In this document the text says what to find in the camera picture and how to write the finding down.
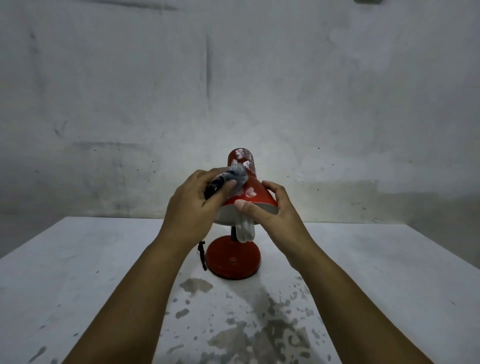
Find person's left hand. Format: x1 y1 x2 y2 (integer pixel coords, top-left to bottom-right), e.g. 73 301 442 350
159 168 238 253

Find dark grey cleaning cloth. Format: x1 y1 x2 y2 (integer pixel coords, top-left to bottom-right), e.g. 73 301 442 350
203 159 249 200

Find person's left forearm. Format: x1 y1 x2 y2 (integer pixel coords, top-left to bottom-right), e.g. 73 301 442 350
62 234 193 364

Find person's right forearm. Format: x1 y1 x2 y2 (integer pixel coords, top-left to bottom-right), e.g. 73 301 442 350
287 245 436 364

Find person's right hand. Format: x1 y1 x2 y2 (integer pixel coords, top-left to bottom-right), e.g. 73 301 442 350
234 181 319 271

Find white lamp bulb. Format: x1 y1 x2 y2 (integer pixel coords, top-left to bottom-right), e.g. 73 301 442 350
235 214 257 244

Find red desk lamp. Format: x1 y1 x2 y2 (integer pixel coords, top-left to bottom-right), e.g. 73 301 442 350
204 148 280 280

